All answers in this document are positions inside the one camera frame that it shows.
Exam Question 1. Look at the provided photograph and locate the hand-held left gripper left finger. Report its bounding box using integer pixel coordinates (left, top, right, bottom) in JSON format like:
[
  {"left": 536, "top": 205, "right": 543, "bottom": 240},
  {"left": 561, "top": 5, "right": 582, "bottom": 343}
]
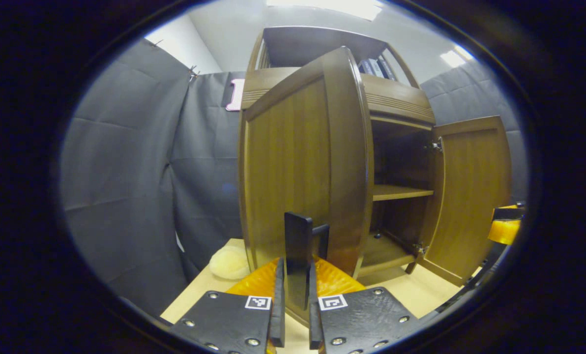
[{"left": 168, "top": 257, "right": 286, "bottom": 354}]

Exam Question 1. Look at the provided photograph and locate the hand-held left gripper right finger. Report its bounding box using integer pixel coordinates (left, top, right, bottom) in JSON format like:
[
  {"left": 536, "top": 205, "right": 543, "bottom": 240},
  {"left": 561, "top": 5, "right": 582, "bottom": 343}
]
[{"left": 308, "top": 256, "right": 421, "bottom": 354}]

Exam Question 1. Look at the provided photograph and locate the wooden shoe cabinet door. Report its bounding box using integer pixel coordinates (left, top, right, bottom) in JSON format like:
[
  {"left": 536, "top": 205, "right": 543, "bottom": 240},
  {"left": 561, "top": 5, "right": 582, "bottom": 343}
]
[
  {"left": 239, "top": 47, "right": 375, "bottom": 327},
  {"left": 405, "top": 116, "right": 512, "bottom": 287}
]

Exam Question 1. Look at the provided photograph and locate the wooden double-door shoe cabinet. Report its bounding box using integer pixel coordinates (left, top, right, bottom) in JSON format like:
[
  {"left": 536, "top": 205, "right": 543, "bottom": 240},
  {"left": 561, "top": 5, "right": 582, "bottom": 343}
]
[{"left": 238, "top": 26, "right": 436, "bottom": 281}]

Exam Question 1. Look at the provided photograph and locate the cream plush pad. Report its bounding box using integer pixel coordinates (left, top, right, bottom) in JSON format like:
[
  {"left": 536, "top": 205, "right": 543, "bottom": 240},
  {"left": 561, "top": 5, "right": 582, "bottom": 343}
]
[{"left": 209, "top": 246, "right": 251, "bottom": 281}]

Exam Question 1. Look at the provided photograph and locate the wooden drawer with black knob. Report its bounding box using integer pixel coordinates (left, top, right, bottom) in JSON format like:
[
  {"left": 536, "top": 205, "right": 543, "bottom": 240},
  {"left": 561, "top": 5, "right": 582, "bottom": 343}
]
[{"left": 240, "top": 66, "right": 436, "bottom": 129}]

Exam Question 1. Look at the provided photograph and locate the small ceiling light panel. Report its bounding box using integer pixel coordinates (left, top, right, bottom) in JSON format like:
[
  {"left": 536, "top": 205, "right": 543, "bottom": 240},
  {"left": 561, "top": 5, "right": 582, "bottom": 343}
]
[{"left": 439, "top": 45, "right": 474, "bottom": 68}]

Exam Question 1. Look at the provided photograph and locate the black book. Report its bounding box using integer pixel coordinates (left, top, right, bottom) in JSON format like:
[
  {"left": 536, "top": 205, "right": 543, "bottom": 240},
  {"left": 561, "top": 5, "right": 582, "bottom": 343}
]
[{"left": 379, "top": 58, "right": 398, "bottom": 82}]

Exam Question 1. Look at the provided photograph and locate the black backdrop cloth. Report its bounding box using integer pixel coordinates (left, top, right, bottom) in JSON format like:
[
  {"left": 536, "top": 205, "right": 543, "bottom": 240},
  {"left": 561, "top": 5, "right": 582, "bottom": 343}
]
[{"left": 59, "top": 39, "right": 528, "bottom": 315}]

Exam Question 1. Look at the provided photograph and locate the large ceiling light panel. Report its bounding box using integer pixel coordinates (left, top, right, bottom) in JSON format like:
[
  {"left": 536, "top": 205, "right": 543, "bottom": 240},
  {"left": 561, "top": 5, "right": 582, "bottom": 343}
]
[{"left": 266, "top": 0, "right": 384, "bottom": 21}]

